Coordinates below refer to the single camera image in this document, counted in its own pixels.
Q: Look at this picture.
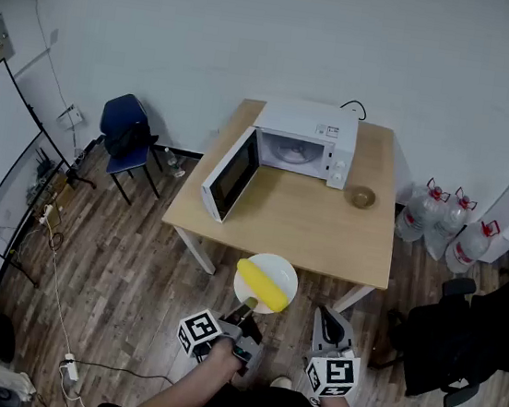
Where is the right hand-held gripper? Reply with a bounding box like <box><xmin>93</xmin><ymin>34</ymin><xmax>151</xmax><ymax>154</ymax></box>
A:
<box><xmin>299</xmin><ymin>305</ymin><xmax>370</xmax><ymax>407</ymax></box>

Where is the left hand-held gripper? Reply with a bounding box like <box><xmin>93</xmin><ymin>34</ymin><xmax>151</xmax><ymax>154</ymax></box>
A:
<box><xmin>172</xmin><ymin>286</ymin><xmax>271</xmax><ymax>379</ymax></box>

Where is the yellow corn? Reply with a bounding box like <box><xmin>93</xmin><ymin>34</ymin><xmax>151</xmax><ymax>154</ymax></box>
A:
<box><xmin>231</xmin><ymin>257</ymin><xmax>293</xmax><ymax>316</ymax></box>

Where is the white round plate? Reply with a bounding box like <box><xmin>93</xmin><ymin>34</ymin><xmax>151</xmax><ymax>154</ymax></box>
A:
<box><xmin>230</xmin><ymin>249</ymin><xmax>302</xmax><ymax>318</ymax></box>

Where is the white microwave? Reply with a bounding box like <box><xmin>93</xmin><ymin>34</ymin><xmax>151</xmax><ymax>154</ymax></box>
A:
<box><xmin>195</xmin><ymin>91</ymin><xmax>361</xmax><ymax>240</ymax></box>

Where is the person's left forearm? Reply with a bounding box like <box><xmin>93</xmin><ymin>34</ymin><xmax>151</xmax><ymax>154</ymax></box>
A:
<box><xmin>131</xmin><ymin>351</ymin><xmax>239</xmax><ymax>407</ymax></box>

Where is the person's left hand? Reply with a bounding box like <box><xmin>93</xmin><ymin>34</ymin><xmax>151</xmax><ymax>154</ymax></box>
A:
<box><xmin>203</xmin><ymin>333</ymin><xmax>247</xmax><ymax>376</ymax></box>

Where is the person's shoe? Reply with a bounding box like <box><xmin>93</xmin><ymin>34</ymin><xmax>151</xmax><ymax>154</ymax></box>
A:
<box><xmin>268</xmin><ymin>374</ymin><xmax>295</xmax><ymax>391</ymax></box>

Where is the wooden table with white legs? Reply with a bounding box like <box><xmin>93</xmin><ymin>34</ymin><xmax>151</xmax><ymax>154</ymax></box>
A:
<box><xmin>152</xmin><ymin>90</ymin><xmax>411</xmax><ymax>319</ymax></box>

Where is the black office chair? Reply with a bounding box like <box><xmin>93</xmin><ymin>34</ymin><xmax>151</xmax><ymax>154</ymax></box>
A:
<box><xmin>364</xmin><ymin>242</ymin><xmax>509</xmax><ymax>407</ymax></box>

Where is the clear glass bowl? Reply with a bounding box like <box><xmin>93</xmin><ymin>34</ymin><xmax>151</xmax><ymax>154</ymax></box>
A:
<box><xmin>347</xmin><ymin>184</ymin><xmax>379</xmax><ymax>212</ymax></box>

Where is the large water jug red cap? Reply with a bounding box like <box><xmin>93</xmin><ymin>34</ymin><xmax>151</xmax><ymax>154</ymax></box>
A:
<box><xmin>442</xmin><ymin>213</ymin><xmax>503</xmax><ymax>280</ymax></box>
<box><xmin>392</xmin><ymin>174</ymin><xmax>454</xmax><ymax>248</ymax></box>
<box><xmin>420</xmin><ymin>183</ymin><xmax>479</xmax><ymax>266</ymax></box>

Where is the small clear plastic bottle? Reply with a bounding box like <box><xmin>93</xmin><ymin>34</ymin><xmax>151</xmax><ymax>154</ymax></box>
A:
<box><xmin>160</xmin><ymin>146</ymin><xmax>190</xmax><ymax>180</ymax></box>

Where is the black bag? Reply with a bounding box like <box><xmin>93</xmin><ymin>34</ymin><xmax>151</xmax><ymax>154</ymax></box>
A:
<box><xmin>101</xmin><ymin>117</ymin><xmax>161</xmax><ymax>163</ymax></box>

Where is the brown cardboard box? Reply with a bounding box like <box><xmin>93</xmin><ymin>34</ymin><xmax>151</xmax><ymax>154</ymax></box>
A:
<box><xmin>42</xmin><ymin>172</ymin><xmax>78</xmax><ymax>213</ymax></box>

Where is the blue chair with black legs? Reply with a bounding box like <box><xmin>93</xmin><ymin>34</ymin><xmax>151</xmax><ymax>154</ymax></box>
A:
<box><xmin>89</xmin><ymin>90</ymin><xmax>174</xmax><ymax>210</ymax></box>

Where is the black router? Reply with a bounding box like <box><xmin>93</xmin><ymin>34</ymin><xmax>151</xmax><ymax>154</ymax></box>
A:
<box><xmin>30</xmin><ymin>146</ymin><xmax>60</xmax><ymax>184</ymax></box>

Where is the white cloth pile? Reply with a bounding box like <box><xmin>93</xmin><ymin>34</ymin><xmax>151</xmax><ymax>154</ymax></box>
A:
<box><xmin>0</xmin><ymin>358</ymin><xmax>41</xmax><ymax>402</ymax></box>

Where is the black floor cable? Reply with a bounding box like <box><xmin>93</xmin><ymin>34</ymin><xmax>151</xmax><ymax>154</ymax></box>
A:
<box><xmin>58</xmin><ymin>356</ymin><xmax>176</xmax><ymax>387</ymax></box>

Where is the white cable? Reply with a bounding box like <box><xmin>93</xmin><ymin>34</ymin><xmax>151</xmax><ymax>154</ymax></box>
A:
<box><xmin>20</xmin><ymin>216</ymin><xmax>117</xmax><ymax>407</ymax></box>

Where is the black microwave power cable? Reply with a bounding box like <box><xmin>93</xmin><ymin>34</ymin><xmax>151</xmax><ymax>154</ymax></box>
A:
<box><xmin>338</xmin><ymin>98</ymin><xmax>370</xmax><ymax>123</ymax></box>

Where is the white wall socket box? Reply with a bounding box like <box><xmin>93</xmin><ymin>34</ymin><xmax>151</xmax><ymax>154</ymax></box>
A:
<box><xmin>56</xmin><ymin>102</ymin><xmax>87</xmax><ymax>133</ymax></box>

